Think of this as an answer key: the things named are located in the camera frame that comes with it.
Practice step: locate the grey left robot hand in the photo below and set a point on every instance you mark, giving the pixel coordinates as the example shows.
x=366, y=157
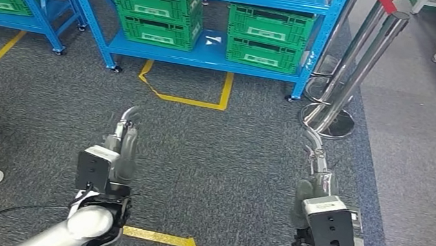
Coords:
x=127, y=156

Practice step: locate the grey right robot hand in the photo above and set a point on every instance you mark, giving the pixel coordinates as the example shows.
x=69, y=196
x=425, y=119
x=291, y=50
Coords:
x=327, y=184

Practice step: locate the red barrier belt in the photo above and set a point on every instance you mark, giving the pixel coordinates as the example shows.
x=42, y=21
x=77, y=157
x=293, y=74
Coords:
x=385, y=0

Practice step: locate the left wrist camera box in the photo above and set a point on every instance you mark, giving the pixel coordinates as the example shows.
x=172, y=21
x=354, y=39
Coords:
x=94, y=170

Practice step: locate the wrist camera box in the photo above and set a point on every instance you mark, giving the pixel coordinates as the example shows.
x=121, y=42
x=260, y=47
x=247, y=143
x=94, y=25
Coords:
x=94, y=170
x=329, y=229

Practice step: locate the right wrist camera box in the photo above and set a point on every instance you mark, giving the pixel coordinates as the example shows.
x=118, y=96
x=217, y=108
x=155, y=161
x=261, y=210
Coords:
x=329, y=229

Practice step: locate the chrome stanchion post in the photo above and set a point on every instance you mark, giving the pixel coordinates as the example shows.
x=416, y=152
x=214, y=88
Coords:
x=341, y=26
x=357, y=73
x=354, y=51

